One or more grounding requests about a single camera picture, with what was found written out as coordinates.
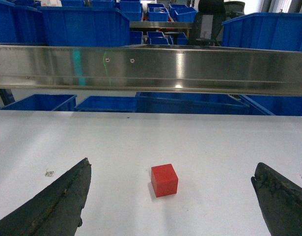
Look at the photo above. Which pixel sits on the large blue bin upper right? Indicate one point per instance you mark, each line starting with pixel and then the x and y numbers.
pixel 271 31

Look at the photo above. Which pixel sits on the large blue bin below beam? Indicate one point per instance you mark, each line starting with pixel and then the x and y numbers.
pixel 190 103

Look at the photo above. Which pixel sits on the large blue bin upper left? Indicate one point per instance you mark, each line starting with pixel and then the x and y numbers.
pixel 85 26

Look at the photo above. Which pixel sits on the blue bin below beam left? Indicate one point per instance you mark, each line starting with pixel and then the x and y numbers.
pixel 44 102

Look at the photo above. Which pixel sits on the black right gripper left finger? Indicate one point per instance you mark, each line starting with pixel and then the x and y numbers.
pixel 56 210

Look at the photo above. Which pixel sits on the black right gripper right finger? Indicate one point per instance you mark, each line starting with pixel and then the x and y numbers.
pixel 280 201

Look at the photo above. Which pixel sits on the stainless steel shelf beam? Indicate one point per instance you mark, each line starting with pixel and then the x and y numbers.
pixel 162 68

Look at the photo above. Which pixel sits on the red magnetic cube block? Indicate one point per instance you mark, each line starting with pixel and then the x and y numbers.
pixel 164 180

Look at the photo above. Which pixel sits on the blue bin below beam middle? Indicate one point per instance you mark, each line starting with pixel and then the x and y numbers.
pixel 108 104

